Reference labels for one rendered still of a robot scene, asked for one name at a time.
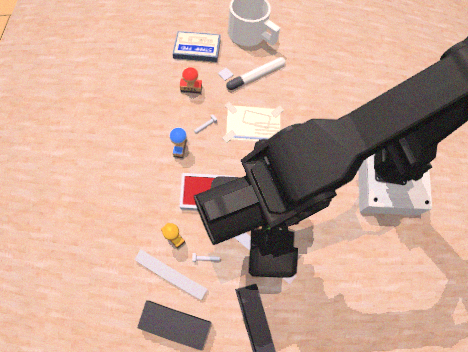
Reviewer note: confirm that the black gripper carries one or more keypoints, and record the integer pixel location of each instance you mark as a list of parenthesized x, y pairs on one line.
[(272, 252)]

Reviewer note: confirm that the orange rubber stamp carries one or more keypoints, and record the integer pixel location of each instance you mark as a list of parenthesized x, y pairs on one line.
[(171, 232)]

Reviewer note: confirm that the white ceramic mug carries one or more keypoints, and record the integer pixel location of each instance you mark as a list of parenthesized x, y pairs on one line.
[(248, 22)]

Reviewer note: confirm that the white marker with black cap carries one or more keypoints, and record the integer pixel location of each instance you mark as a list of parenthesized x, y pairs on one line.
[(257, 72)]

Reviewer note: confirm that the blue-handled stamp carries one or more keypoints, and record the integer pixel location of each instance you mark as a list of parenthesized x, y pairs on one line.
[(178, 137)]

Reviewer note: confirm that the cream paper card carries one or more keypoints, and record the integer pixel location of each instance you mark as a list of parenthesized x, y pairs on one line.
[(251, 123)]

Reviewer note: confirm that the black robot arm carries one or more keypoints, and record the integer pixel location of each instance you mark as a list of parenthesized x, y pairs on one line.
[(309, 161)]

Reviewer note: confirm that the red-handled rubber stamp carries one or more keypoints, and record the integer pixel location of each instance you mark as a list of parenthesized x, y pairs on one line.
[(190, 82)]

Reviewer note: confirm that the white flat bar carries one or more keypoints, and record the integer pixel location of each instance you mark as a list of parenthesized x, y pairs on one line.
[(245, 240), (172, 276)]

